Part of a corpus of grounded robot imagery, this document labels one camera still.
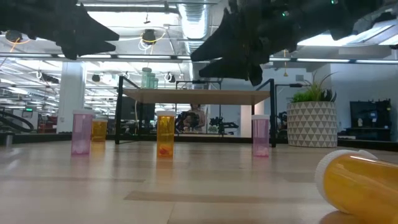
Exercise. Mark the large orange pill bottle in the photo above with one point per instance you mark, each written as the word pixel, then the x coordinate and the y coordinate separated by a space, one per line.
pixel 360 186

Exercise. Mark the long linear ceiling light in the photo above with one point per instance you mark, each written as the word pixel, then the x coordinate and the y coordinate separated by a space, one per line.
pixel 143 57

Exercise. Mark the black track light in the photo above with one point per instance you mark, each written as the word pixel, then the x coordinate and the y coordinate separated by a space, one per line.
pixel 49 77

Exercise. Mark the dark cabinet with monitor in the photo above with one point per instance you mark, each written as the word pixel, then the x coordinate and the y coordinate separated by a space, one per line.
pixel 370 118

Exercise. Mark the silver spiral ceiling duct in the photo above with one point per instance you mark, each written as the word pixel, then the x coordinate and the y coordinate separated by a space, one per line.
pixel 196 21

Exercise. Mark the black ceiling dome device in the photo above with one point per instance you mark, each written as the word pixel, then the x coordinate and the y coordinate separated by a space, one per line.
pixel 149 35
pixel 13 36

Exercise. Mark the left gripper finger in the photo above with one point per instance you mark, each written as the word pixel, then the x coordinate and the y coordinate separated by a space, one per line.
pixel 81 46
pixel 90 28

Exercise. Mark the green exit sign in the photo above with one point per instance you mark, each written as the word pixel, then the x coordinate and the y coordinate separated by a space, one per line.
pixel 29 109

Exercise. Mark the person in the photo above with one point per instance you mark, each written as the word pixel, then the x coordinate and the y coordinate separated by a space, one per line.
pixel 196 108

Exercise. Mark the grey metal post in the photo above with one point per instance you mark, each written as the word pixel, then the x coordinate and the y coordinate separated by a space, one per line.
pixel 8 139

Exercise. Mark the potted succulent patterned pot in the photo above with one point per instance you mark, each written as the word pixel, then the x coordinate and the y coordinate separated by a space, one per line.
pixel 311 124

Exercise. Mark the pink pill bottle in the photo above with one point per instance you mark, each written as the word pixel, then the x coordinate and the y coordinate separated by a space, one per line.
pixel 260 137
pixel 81 133

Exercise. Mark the small hanging ceiling sensor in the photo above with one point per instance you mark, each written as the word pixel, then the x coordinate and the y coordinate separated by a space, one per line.
pixel 147 21

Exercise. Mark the wooden shelf black frame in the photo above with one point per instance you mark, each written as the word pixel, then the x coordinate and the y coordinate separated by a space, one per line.
pixel 196 97

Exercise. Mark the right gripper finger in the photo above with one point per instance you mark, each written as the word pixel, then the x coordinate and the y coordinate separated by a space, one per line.
pixel 230 40
pixel 239 68

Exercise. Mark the rectangular ceiling light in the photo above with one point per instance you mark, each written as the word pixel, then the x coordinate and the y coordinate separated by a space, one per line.
pixel 326 40
pixel 379 35

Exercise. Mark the wall vent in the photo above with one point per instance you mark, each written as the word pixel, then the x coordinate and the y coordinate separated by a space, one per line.
pixel 299 77

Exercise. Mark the white building column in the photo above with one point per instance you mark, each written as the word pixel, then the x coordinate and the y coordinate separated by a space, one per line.
pixel 71 93

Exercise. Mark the red tool cabinet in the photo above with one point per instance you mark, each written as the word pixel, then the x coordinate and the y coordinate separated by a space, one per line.
pixel 49 124

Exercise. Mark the short orange pill bottle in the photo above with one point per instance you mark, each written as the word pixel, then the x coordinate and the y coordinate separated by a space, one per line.
pixel 100 132

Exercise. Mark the black aluminium rig frame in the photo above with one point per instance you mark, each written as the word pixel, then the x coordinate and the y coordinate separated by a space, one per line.
pixel 46 138

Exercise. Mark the green pill bottle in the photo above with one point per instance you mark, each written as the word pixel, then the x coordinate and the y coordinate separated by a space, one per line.
pixel 153 82
pixel 145 79
pixel 156 84

